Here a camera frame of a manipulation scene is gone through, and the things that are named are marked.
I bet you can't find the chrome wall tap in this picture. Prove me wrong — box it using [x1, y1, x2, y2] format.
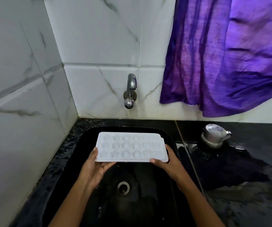
[123, 73, 137, 109]

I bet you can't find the purple curtain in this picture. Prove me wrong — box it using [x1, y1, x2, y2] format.
[160, 0, 272, 118]

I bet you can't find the steel pressure cooker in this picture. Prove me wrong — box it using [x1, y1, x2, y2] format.
[201, 124, 233, 149]

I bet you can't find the black sink basin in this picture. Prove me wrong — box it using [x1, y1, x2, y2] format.
[42, 126, 199, 227]

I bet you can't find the person's right hand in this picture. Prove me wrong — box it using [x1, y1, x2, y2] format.
[150, 144, 190, 187]

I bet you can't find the metal sink drain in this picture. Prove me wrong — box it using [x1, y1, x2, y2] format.
[116, 181, 130, 196]

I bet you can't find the person's right forearm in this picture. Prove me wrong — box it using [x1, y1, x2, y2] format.
[177, 175, 225, 227]

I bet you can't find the white shaped ice tray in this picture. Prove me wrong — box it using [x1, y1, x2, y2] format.
[95, 131, 169, 163]

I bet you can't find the person's left forearm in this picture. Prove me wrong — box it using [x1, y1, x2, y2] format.
[48, 178, 93, 227]

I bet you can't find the person's left hand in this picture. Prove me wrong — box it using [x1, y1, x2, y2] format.
[79, 147, 117, 190]

